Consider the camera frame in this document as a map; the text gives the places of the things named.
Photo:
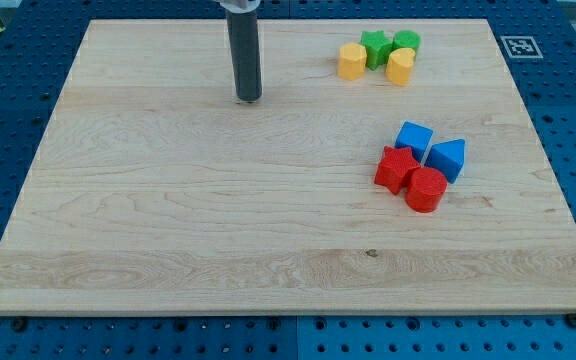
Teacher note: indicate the red cylinder block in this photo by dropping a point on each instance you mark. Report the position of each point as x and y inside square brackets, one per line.
[425, 190]

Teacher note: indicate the yellow heart block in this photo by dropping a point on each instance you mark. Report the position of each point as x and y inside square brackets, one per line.
[400, 66]

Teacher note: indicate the red star block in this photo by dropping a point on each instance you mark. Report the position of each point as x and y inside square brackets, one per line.
[395, 168]

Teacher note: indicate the yellow hexagon block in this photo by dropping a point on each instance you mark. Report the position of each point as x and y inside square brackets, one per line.
[351, 62]

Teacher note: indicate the white fiducial marker tag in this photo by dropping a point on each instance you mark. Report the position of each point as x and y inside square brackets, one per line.
[521, 47]

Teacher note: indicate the wooden board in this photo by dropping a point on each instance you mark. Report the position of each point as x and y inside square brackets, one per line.
[154, 192]

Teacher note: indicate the green cylinder block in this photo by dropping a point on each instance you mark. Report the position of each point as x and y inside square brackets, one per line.
[406, 39]

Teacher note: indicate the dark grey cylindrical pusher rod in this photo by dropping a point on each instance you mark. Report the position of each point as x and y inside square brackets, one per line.
[245, 53]

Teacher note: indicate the green star block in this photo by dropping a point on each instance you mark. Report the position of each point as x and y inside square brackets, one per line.
[378, 48]

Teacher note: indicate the blue cube block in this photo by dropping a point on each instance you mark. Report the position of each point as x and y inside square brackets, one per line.
[415, 136]

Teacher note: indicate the blue triangle block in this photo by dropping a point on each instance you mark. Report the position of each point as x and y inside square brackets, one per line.
[448, 158]

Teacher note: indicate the white rod mount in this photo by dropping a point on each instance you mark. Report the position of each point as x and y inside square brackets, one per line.
[239, 6]

